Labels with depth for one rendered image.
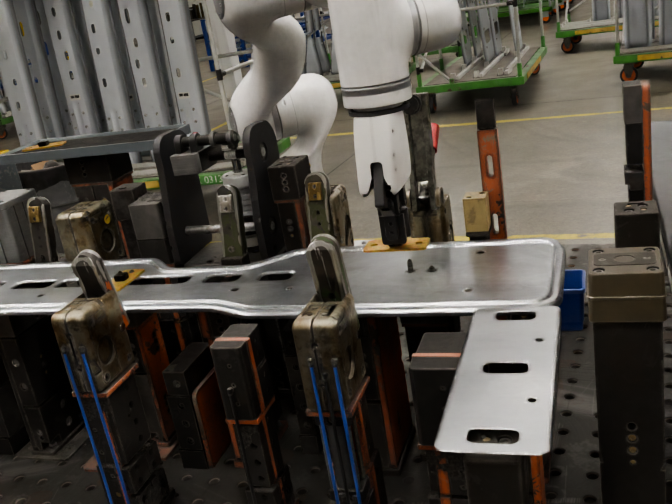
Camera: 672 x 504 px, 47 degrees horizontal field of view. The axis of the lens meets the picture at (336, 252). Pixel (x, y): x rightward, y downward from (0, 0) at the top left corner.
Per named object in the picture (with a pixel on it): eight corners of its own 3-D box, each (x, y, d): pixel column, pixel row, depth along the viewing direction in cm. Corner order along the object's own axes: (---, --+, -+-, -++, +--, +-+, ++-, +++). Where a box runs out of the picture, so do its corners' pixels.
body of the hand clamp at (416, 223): (431, 406, 130) (404, 207, 118) (438, 384, 136) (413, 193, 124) (467, 406, 128) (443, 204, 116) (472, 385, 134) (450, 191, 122)
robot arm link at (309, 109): (268, 187, 178) (241, 86, 169) (343, 165, 182) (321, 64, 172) (279, 202, 167) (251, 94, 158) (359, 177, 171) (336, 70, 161)
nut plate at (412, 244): (362, 252, 101) (360, 244, 100) (369, 242, 104) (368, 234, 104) (426, 250, 98) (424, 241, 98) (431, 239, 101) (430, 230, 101)
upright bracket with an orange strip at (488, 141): (503, 401, 128) (473, 100, 111) (503, 397, 129) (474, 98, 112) (521, 402, 127) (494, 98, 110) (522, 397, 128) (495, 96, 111)
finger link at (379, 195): (374, 139, 94) (385, 165, 99) (368, 194, 91) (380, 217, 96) (383, 139, 94) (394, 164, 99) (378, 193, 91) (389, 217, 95)
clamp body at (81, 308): (95, 539, 111) (25, 322, 100) (139, 485, 122) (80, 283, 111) (151, 544, 108) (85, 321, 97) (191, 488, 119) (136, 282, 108)
